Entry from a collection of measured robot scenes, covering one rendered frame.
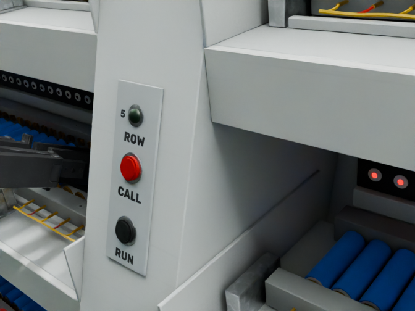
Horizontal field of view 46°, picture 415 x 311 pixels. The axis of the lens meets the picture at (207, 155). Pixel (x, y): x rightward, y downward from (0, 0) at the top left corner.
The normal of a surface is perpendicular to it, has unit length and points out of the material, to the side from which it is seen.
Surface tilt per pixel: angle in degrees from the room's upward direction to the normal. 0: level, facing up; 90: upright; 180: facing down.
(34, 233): 19
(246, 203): 90
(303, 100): 109
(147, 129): 90
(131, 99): 90
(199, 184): 90
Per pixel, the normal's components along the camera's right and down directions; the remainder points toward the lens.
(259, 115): -0.65, 0.40
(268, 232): 0.75, 0.23
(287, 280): -0.10, -0.89
